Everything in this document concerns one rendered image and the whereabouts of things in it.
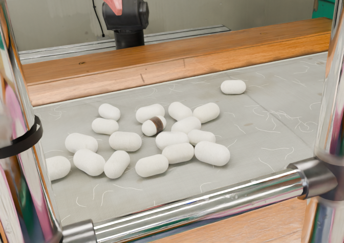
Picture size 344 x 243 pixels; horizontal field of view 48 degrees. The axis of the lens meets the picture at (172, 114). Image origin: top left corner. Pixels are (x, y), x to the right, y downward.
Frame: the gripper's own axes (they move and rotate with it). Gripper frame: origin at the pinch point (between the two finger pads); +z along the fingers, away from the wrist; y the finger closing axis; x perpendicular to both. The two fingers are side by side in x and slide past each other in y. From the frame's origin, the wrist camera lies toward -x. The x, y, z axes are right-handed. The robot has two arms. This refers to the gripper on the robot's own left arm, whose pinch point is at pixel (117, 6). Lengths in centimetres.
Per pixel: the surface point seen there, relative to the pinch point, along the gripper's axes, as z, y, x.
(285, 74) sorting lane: 11.5, 22.8, 5.6
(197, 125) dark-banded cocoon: 18.7, 4.1, -2.5
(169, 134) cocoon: 19.4, 0.4, -3.6
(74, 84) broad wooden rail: 5.2, -7.0, 8.8
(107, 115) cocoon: 13.5, -4.4, 2.4
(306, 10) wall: -74, 135, 120
